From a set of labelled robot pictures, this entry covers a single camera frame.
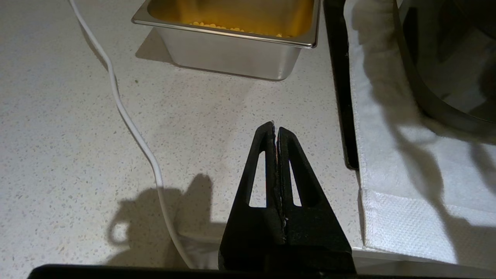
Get long black flat strip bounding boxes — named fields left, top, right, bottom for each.
left=323, top=0, right=360, bottom=171

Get yellow corn kernels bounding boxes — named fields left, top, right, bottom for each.
left=189, top=21, right=284, bottom=38

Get stainless steel food pan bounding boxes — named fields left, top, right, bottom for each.
left=131, top=0, right=322, bottom=81

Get white power cable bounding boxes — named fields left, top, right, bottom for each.
left=69, top=0, right=199, bottom=270

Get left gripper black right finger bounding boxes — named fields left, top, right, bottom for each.
left=277, top=127, right=356, bottom=271

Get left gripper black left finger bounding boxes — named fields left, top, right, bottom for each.
left=218, top=121, right=287, bottom=271

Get black rice cooker base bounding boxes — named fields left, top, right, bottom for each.
left=393, top=0, right=496, bottom=135

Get white cloth mat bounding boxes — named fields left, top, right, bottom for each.
left=343, top=0, right=496, bottom=269

